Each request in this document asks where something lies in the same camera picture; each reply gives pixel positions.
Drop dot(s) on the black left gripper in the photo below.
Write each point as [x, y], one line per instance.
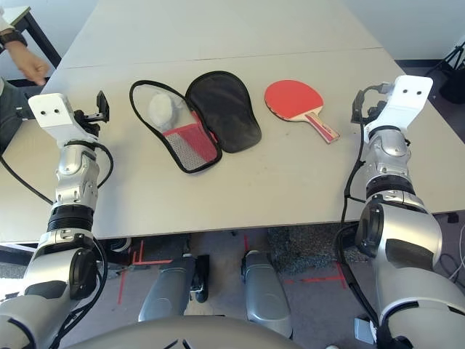
[92, 129]

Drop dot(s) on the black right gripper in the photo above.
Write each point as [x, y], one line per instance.
[372, 112]

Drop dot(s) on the red ping-pong paddle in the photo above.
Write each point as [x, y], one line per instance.
[290, 96]

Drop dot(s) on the black and red paddle case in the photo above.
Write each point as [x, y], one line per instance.
[225, 105]

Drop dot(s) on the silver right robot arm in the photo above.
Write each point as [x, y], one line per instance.
[399, 232]

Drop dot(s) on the white-sleeved bystander forearm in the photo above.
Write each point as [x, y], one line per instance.
[4, 22]

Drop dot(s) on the bystander bare hand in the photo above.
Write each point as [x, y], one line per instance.
[32, 69]

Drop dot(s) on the dark green trouser leg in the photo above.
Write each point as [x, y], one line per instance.
[11, 116]

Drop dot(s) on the black-framed side table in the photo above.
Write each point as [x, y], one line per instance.
[40, 36]

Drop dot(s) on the black tripod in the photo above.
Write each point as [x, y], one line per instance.
[452, 83]

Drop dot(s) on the black wristwatch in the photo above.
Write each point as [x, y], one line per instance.
[12, 38]

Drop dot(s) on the grey robot left leg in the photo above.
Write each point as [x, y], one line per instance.
[163, 287]

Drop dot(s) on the grey robot leg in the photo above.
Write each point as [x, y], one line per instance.
[265, 291]
[163, 287]

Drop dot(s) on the grey robot right leg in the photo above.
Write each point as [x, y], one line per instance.
[265, 291]

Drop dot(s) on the small grey pedal box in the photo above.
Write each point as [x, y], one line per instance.
[363, 331]

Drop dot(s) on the grey robot torso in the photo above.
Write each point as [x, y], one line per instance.
[181, 334]

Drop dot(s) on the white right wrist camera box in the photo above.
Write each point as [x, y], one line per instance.
[407, 98]

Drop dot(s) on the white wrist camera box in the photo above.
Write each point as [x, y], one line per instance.
[51, 109]
[407, 98]

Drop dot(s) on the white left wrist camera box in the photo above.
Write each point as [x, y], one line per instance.
[51, 109]

